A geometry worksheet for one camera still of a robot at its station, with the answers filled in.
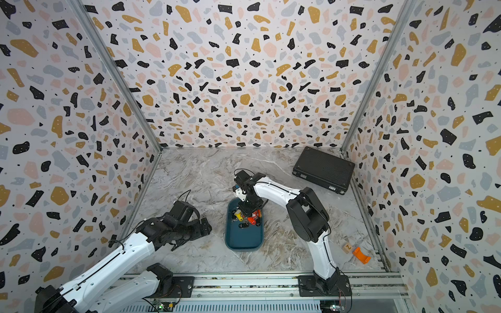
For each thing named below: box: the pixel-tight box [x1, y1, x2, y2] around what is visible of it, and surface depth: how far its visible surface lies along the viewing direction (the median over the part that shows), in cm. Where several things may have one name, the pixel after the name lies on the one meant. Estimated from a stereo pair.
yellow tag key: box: [234, 209, 244, 222], surface depth 94 cm
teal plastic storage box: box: [225, 196, 265, 253], surface depth 88 cm
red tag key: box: [247, 209, 262, 225], surface depth 93 cm
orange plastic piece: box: [352, 246, 372, 265], surface depth 83 cm
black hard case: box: [292, 146, 356, 195], surface depth 108 cm
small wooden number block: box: [343, 242, 353, 255], surface depth 83 cm
